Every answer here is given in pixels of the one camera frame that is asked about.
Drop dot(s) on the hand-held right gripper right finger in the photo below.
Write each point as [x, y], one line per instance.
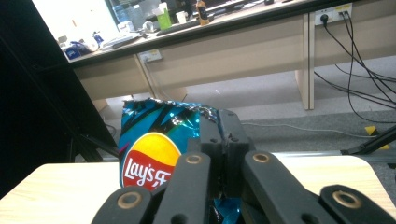
[233, 137]

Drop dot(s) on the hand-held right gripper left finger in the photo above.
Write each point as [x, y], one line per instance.
[212, 133]

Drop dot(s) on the blue potato chips bag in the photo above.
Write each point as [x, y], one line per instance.
[149, 124]

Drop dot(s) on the long beige desk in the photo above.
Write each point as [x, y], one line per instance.
[233, 56]

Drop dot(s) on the black keyboard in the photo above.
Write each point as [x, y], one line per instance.
[183, 27]

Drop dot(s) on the black metal stand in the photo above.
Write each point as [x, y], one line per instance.
[93, 146]
[370, 143]

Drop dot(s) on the white paper cup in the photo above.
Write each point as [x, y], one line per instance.
[181, 17]

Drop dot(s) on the amber drink bottle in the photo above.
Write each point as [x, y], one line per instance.
[202, 14]

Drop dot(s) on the yellow floor tape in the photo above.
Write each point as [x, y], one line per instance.
[372, 130]

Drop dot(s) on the clear water jugs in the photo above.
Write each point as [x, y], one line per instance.
[124, 14]

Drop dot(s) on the blue packet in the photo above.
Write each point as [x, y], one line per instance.
[74, 51]

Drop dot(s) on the black curtain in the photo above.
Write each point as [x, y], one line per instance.
[31, 109]

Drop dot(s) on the white wall power outlet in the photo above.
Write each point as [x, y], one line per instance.
[331, 14]
[151, 55]

